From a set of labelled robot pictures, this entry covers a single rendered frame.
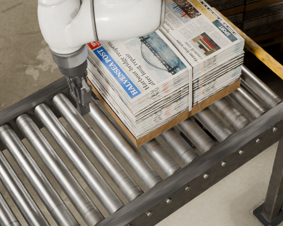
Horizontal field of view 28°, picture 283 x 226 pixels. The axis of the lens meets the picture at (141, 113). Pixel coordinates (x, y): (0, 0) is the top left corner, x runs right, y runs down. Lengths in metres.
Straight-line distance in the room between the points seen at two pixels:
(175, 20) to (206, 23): 0.09
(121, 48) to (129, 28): 0.29
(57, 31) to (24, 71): 1.70
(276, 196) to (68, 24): 1.23
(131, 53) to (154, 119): 0.20
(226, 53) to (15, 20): 1.87
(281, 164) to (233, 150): 0.44
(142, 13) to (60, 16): 0.18
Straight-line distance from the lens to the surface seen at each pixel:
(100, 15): 1.28
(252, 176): 2.51
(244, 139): 1.65
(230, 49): 1.57
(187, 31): 1.60
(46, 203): 1.60
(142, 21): 1.28
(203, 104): 1.68
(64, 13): 1.26
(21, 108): 1.78
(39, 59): 3.00
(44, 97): 1.79
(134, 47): 1.56
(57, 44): 1.32
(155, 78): 1.48
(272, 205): 2.29
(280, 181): 2.12
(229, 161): 1.65
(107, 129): 1.68
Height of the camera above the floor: 2.18
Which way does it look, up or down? 54 degrees down
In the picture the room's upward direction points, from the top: 7 degrees counter-clockwise
